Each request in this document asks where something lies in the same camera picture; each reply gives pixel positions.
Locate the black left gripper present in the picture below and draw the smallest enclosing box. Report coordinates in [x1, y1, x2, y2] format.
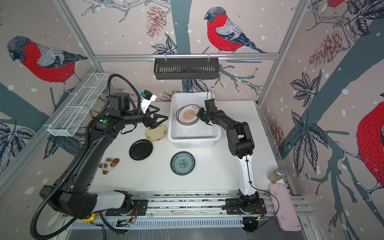
[122, 104, 169, 129]

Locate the yellow round plate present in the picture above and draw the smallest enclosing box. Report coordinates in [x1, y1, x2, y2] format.
[145, 124, 167, 142]

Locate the black round plate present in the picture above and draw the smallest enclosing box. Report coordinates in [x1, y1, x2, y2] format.
[129, 139, 153, 161]

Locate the teal floral plate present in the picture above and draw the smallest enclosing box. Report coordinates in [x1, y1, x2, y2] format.
[170, 151, 196, 176]

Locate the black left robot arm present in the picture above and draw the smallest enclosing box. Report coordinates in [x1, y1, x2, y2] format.
[40, 93, 168, 219]

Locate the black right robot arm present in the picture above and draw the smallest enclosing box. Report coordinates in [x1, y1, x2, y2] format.
[197, 99, 260, 213]

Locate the white plastic bin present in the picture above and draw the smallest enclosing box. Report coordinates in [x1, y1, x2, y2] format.
[168, 92, 222, 149]

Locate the small plush toy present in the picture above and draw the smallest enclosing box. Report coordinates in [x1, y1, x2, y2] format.
[99, 158, 120, 175]

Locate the glass jar with lid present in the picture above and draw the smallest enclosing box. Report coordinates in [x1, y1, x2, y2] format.
[267, 168, 286, 184]

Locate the yellow tape measure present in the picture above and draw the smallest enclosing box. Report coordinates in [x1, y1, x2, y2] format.
[83, 214, 96, 223]

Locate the pink flat case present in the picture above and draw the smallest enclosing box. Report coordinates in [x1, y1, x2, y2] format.
[269, 183, 302, 232]

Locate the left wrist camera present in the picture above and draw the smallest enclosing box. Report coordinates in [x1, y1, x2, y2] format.
[140, 90, 157, 113]

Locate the black hanging wire basket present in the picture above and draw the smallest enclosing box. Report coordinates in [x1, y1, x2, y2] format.
[154, 58, 220, 80]

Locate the white wire mesh shelf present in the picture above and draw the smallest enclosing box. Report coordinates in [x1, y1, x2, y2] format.
[48, 73, 108, 137]

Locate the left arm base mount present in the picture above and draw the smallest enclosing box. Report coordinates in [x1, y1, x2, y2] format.
[106, 191, 148, 217]

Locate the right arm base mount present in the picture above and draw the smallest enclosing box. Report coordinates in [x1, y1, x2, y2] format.
[221, 191, 267, 215]

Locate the black corrugated cable conduit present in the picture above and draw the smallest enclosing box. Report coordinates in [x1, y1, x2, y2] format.
[29, 73, 142, 240]

